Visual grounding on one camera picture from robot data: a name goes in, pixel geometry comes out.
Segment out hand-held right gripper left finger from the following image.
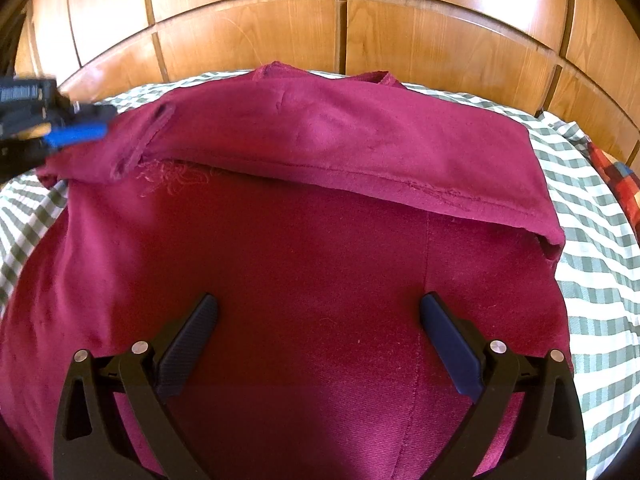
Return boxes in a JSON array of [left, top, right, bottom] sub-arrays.
[[52, 293, 221, 480]]

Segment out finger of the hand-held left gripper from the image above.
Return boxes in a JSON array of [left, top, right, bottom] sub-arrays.
[[42, 102, 110, 151]]

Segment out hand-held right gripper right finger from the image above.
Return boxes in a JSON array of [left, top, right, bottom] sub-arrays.
[[419, 292, 587, 480]]

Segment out dark red garment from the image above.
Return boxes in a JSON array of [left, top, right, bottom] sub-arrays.
[[0, 61, 573, 480]]

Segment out green checked bed sheet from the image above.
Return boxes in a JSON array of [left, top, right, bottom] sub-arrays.
[[0, 69, 640, 466]]

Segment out multicoloured plaid pillow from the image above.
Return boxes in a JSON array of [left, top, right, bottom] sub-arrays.
[[587, 141, 640, 213]]

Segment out wooden wardrobe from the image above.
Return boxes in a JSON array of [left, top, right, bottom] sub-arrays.
[[12, 0, 640, 163]]

